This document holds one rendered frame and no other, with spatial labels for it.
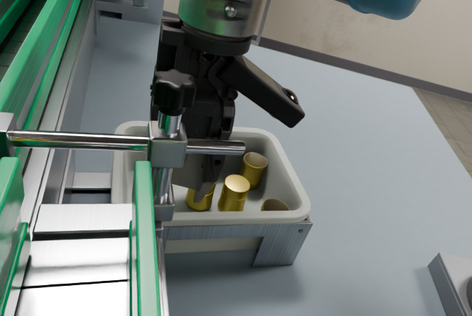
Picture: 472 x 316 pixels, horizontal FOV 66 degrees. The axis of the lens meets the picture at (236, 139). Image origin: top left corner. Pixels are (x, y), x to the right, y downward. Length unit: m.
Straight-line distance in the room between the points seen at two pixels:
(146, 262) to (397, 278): 0.42
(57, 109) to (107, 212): 0.17
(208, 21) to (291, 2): 3.06
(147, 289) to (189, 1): 0.24
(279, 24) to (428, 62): 1.38
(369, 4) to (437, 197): 0.53
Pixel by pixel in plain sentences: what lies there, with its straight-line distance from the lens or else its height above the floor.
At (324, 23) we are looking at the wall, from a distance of 3.43.
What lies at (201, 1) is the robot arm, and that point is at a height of 1.04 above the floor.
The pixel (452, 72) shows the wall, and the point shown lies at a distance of 3.87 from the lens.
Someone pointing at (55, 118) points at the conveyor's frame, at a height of 0.88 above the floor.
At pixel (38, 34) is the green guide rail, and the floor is 0.96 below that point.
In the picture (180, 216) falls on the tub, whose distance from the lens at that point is 0.38.
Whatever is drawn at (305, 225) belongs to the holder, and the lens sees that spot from 0.44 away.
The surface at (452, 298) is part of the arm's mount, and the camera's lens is 0.56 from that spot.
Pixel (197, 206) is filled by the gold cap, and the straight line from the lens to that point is 0.48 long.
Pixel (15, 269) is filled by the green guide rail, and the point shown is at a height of 0.91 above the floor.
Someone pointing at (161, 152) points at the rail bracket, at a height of 0.96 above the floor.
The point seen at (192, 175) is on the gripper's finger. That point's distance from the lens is 0.42.
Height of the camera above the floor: 1.12
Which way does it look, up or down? 34 degrees down
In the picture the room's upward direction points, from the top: 16 degrees clockwise
